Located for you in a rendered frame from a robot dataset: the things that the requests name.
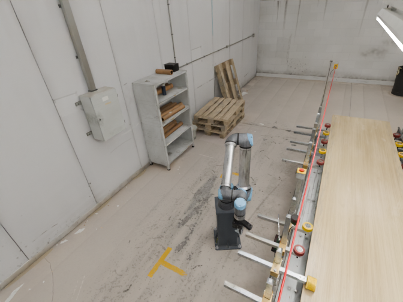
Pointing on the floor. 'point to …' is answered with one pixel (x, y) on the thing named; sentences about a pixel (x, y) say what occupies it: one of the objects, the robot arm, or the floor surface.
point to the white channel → (394, 4)
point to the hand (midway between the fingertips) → (241, 233)
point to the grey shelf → (144, 102)
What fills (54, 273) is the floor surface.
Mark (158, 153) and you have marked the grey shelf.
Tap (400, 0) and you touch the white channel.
